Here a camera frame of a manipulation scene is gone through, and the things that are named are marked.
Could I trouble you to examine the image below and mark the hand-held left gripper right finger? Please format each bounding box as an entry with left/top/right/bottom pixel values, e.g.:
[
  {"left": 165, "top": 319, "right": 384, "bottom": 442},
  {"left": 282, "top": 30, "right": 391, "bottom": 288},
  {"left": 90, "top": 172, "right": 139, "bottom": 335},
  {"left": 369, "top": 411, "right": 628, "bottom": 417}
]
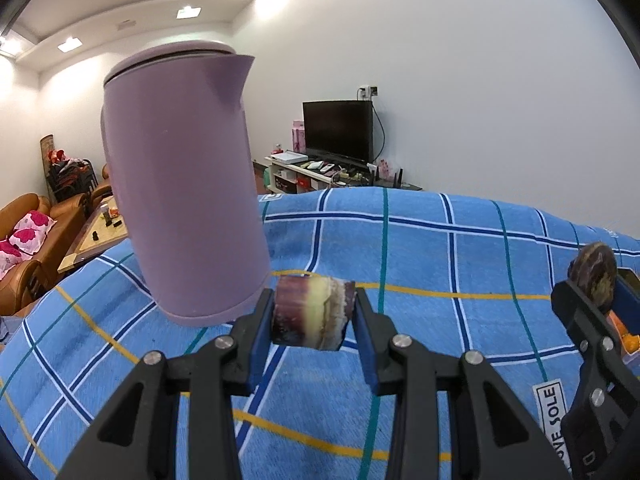
[{"left": 352, "top": 287, "right": 573, "bottom": 480}]

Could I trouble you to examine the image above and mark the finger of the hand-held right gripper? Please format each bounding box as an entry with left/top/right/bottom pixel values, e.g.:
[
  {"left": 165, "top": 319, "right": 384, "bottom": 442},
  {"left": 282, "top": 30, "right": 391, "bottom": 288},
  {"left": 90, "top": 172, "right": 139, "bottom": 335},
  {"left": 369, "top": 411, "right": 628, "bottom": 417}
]
[
  {"left": 615, "top": 267, "right": 640, "bottom": 313},
  {"left": 550, "top": 279, "right": 626, "bottom": 386}
]

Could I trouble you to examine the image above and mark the white television stand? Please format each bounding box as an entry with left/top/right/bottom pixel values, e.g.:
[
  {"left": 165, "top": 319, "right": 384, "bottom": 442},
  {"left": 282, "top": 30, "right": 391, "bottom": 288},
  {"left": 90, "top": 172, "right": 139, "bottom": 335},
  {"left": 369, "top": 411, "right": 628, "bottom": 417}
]
[{"left": 264, "top": 154, "right": 423, "bottom": 196}]

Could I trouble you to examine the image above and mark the large orange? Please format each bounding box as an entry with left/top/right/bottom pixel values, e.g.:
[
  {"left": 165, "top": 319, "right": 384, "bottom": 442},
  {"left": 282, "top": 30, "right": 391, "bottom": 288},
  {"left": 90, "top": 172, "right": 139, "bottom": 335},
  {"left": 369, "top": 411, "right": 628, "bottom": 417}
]
[{"left": 609, "top": 311, "right": 640, "bottom": 358}]

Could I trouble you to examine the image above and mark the wooden coffee table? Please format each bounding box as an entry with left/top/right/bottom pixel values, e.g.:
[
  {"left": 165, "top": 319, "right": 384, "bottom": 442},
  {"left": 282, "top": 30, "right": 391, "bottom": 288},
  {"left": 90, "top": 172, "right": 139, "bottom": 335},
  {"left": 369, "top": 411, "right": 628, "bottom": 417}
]
[{"left": 57, "top": 197, "right": 131, "bottom": 276}]

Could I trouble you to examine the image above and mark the black television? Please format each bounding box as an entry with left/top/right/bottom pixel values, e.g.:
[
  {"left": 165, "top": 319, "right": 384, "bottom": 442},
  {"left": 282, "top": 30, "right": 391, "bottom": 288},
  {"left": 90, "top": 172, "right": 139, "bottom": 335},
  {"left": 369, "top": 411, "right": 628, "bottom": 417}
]
[{"left": 302, "top": 100, "right": 375, "bottom": 163}]

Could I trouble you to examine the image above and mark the thick sugarcane piece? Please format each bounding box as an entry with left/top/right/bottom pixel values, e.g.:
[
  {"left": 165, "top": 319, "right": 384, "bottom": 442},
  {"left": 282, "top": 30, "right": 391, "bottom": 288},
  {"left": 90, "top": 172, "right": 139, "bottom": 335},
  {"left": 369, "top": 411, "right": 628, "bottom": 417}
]
[{"left": 271, "top": 275, "right": 357, "bottom": 352}]

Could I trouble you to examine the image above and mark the purple electric kettle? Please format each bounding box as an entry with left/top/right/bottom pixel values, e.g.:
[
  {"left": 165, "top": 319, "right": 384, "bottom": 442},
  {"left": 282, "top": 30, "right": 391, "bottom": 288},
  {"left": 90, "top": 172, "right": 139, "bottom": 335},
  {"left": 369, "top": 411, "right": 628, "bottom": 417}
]
[{"left": 100, "top": 40, "right": 273, "bottom": 328}]

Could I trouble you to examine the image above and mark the blue plaid blanket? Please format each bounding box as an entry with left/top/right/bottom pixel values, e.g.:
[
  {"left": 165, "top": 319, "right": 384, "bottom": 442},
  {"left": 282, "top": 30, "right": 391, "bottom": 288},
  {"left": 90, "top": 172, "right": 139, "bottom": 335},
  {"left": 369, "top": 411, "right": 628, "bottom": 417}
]
[{"left": 0, "top": 186, "right": 640, "bottom": 480}]

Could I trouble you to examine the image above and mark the pink floral cushion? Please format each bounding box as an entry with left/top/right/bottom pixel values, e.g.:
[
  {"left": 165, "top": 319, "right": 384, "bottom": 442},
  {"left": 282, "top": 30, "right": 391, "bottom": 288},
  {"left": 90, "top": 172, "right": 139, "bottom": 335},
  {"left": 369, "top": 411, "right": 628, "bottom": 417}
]
[
  {"left": 0, "top": 240, "right": 33, "bottom": 281},
  {"left": 12, "top": 211, "right": 56, "bottom": 256}
]

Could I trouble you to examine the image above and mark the black television cable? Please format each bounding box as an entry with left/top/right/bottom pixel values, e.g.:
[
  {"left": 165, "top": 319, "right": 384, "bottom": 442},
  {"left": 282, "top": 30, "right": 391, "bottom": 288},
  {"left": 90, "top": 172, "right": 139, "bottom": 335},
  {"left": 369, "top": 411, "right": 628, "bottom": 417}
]
[{"left": 372, "top": 105, "right": 388, "bottom": 163}]

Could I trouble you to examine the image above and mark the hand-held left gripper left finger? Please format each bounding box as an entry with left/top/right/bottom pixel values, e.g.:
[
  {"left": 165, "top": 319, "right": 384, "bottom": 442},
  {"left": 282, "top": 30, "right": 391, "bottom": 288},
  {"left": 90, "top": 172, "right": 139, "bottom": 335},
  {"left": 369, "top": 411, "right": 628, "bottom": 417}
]
[{"left": 57, "top": 287, "right": 277, "bottom": 480}]

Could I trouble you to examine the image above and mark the black clothes rack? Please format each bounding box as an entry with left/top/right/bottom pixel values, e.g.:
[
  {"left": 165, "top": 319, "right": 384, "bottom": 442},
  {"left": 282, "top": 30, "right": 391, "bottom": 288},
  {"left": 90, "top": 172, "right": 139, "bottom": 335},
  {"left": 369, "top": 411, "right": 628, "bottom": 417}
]
[{"left": 46, "top": 149, "right": 98, "bottom": 206}]

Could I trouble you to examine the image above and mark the brown leather sofa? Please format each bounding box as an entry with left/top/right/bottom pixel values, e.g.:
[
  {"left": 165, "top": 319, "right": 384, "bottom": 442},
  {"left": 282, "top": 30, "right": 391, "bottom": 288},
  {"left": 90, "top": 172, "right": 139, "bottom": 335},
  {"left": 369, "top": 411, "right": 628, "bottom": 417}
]
[{"left": 0, "top": 192, "right": 88, "bottom": 316}]

